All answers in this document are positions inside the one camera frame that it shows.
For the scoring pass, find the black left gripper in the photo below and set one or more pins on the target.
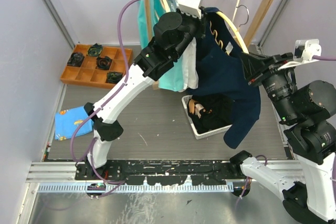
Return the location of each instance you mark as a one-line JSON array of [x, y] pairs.
[[200, 22]]

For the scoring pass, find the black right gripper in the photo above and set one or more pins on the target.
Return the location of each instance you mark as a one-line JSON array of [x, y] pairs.
[[254, 65]]

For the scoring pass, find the navy t shirt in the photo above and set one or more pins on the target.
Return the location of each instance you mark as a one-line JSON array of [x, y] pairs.
[[220, 70]]

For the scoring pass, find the black printed t shirt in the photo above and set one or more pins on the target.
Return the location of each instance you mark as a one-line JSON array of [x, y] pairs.
[[210, 112]]

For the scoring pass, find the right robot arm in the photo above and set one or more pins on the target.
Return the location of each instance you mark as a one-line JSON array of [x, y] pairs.
[[305, 111]]

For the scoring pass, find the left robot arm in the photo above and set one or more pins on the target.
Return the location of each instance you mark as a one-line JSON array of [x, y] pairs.
[[172, 35]]

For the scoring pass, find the white hanging t shirt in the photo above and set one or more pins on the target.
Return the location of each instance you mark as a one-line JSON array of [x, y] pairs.
[[185, 75]]

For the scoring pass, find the teal hanging t shirt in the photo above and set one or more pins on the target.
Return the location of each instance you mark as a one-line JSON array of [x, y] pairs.
[[166, 81]]

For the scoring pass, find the white perforated plastic basket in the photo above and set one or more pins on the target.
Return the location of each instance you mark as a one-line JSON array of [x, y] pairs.
[[185, 99]]

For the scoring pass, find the rolled dark sock bottom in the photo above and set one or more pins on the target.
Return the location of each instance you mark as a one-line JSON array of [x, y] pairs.
[[114, 77]]

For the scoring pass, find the rolled dark sock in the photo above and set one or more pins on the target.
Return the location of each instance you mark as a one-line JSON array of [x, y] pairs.
[[114, 77], [95, 50], [103, 63], [75, 59]]

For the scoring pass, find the rolled dark sock middle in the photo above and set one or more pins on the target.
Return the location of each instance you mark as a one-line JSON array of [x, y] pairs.
[[103, 63]]

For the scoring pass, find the wooden compartment tray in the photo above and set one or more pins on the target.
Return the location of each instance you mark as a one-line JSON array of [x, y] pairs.
[[88, 74]]

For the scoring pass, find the rolled dark sock top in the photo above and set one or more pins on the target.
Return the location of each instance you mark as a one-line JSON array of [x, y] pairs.
[[95, 50]]

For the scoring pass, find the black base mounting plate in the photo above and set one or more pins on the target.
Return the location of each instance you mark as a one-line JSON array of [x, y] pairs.
[[170, 172]]

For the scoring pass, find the rolled dark sock left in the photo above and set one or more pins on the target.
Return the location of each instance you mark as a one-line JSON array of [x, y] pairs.
[[75, 59]]

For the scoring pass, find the blue folded cloth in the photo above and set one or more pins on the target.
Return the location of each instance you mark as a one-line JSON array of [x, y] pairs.
[[67, 121]]

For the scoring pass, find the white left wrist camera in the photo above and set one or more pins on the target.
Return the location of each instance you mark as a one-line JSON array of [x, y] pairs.
[[190, 7]]

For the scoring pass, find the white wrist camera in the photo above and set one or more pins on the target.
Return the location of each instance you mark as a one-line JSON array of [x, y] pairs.
[[306, 51], [190, 7]]

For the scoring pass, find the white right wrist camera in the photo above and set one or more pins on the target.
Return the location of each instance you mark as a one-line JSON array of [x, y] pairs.
[[306, 51]]

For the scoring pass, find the white slotted cable duct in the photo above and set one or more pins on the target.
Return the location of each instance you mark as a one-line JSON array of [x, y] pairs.
[[157, 188]]

